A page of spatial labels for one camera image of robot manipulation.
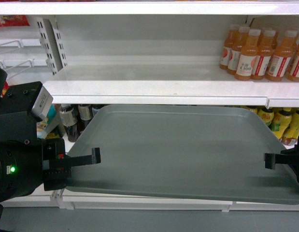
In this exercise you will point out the orange juice bottle middle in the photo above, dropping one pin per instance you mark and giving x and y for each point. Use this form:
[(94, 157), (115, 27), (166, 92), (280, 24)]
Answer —
[(236, 49)]

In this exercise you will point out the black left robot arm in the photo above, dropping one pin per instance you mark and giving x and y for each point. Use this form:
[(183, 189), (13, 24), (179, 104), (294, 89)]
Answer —
[(27, 161)]

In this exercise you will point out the orange juice bottle front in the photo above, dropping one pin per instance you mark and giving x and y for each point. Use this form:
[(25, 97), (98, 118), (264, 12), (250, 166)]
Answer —
[(248, 56)]

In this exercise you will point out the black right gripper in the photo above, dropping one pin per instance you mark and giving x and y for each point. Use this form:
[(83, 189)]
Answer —
[(288, 156)]

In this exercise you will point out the orange juice bottle back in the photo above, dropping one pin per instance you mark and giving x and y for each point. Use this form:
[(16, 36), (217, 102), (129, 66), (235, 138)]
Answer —
[(228, 44)]

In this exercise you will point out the grey rectangular serving tray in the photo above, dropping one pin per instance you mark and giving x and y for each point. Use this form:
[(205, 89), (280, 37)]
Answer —
[(191, 152)]

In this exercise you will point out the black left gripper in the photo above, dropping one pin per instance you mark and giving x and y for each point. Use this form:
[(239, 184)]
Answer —
[(55, 173)]

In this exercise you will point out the orange juice bottle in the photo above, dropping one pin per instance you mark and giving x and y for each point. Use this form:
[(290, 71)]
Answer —
[(248, 56), (236, 49), (228, 44)]

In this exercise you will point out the white slotted shelf upright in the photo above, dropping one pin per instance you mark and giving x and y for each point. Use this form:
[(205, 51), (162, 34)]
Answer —
[(51, 41)]

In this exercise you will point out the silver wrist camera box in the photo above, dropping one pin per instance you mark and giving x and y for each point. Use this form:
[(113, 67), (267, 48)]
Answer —
[(42, 104)]

